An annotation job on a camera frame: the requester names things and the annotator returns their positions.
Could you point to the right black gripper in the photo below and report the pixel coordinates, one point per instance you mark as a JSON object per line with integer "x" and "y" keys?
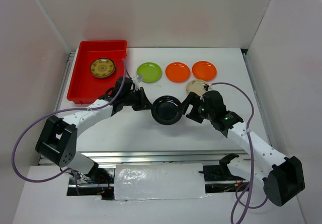
{"x": 190, "y": 98}

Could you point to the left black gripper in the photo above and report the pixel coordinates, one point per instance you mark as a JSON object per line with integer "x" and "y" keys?
{"x": 144, "y": 103}

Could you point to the cream floral plate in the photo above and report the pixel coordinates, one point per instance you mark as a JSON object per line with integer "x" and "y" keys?
{"x": 196, "y": 86}

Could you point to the black plate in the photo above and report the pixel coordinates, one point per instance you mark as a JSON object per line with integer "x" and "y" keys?
{"x": 166, "y": 110}

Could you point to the orange plate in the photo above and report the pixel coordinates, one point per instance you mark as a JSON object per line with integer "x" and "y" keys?
{"x": 177, "y": 72}
{"x": 204, "y": 70}

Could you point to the brown yellow patterned plate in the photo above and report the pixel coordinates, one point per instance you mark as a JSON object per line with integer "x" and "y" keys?
{"x": 102, "y": 68}

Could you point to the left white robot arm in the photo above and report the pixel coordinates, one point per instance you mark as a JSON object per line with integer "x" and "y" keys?
{"x": 57, "y": 141}

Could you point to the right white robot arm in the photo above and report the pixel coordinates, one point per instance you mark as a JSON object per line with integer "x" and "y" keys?
{"x": 282, "y": 177}

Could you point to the red plastic bin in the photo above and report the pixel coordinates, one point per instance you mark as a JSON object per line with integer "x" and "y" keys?
{"x": 85, "y": 88}

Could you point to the green plate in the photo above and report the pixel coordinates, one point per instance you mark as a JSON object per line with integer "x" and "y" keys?
{"x": 150, "y": 72}

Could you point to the white foil cover sheet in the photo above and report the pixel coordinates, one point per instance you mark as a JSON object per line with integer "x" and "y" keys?
{"x": 163, "y": 181}

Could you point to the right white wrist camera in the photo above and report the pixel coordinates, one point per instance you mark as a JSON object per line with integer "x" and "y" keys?
{"x": 207, "y": 87}

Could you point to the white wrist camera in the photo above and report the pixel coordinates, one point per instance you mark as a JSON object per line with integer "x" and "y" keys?
{"x": 137, "y": 79}
{"x": 207, "y": 87}

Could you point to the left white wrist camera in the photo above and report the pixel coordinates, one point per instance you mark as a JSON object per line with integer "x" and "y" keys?
{"x": 137, "y": 79}

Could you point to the aluminium rail frame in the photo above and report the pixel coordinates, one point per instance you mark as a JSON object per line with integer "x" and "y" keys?
{"x": 136, "y": 138}

